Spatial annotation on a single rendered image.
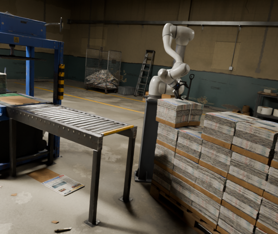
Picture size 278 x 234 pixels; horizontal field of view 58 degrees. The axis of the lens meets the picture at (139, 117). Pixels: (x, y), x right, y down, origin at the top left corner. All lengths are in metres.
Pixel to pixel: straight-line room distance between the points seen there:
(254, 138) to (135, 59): 9.03
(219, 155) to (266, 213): 0.51
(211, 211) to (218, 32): 7.61
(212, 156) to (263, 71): 6.89
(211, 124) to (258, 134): 0.40
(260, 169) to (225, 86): 7.25
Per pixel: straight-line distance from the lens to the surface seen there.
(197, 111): 2.58
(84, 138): 2.13
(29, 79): 3.86
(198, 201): 2.36
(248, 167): 1.99
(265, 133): 1.88
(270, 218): 2.00
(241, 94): 8.96
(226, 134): 2.04
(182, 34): 2.69
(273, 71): 8.83
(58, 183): 2.99
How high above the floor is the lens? 1.42
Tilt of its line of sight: 13 degrees down
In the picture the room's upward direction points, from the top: 6 degrees clockwise
